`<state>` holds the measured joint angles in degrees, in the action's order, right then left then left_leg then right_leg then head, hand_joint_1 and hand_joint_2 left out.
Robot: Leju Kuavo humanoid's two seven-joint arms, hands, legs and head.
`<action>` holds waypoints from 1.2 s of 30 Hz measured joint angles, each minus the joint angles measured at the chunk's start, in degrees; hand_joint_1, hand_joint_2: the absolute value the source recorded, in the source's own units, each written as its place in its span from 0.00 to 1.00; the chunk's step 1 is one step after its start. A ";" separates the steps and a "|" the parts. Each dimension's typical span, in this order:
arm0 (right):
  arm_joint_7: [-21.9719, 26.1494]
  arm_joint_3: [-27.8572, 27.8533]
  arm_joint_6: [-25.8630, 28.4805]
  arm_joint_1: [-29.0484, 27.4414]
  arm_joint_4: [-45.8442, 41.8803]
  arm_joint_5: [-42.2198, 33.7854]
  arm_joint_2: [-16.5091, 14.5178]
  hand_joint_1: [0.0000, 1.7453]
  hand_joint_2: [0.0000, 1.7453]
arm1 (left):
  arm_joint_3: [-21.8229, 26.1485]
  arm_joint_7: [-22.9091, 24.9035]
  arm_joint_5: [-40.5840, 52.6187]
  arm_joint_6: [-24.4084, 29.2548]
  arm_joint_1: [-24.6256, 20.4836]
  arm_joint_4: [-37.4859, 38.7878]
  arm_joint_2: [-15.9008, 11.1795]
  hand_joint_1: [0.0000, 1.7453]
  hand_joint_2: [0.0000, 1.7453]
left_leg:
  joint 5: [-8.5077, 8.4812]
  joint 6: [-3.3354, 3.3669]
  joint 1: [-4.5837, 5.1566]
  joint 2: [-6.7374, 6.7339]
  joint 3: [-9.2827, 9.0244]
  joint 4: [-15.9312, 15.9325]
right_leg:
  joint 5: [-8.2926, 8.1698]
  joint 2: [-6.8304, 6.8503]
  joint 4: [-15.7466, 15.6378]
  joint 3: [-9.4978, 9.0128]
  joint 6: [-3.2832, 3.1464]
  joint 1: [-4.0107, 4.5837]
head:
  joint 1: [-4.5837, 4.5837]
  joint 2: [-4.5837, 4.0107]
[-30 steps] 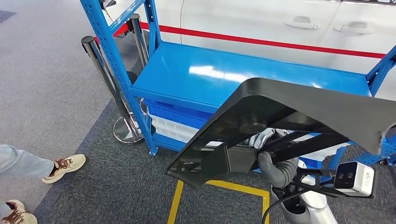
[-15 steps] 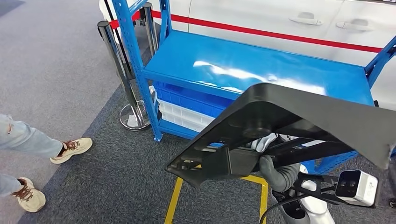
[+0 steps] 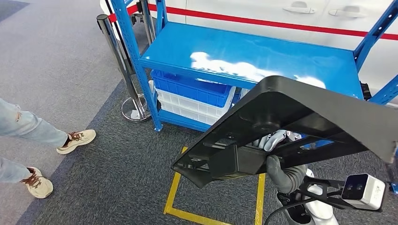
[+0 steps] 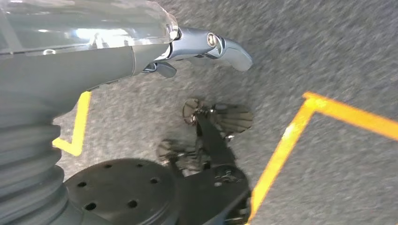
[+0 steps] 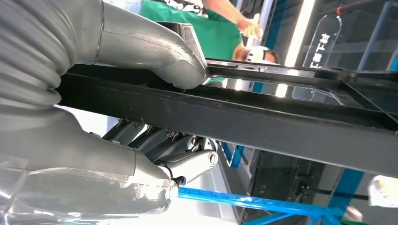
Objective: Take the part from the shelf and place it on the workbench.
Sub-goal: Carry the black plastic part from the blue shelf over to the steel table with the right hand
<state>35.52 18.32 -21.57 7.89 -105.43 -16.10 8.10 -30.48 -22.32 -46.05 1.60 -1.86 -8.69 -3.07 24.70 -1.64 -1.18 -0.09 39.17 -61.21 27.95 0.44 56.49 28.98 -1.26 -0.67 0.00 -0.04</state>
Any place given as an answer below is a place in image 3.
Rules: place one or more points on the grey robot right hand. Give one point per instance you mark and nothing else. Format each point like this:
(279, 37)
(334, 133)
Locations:
(286, 180)

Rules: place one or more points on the black plastic plate bracket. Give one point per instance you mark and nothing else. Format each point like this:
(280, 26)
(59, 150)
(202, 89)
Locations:
(311, 105)

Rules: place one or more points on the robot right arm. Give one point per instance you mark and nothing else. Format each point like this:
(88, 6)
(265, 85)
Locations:
(320, 208)

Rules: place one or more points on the yellow floor tape square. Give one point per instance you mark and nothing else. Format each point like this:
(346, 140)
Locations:
(174, 198)

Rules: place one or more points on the blue plastic crate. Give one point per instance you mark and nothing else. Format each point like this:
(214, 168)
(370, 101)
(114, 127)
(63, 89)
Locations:
(192, 90)

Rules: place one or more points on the red barrier belt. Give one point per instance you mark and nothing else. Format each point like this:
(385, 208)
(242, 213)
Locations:
(280, 24)
(130, 8)

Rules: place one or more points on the white car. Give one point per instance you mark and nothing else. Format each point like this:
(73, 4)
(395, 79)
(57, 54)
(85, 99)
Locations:
(233, 6)

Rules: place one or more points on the person's left foot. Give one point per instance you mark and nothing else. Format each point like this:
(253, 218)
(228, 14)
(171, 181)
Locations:
(77, 141)

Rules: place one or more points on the person's left leg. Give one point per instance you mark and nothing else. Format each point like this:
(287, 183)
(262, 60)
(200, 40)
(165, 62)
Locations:
(31, 124)

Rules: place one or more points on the person's leg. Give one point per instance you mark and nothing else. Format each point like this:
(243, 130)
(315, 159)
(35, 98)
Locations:
(12, 170)
(31, 124)

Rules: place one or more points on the person's right leg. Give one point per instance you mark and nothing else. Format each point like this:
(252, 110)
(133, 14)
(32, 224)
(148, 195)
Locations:
(12, 170)

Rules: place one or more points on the black camera bracket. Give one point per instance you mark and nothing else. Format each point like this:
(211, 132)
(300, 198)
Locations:
(323, 189)

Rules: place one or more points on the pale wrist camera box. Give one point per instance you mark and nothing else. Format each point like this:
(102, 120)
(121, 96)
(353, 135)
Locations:
(363, 191)

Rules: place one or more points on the chrome stanchion post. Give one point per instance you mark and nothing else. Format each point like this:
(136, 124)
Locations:
(146, 18)
(136, 111)

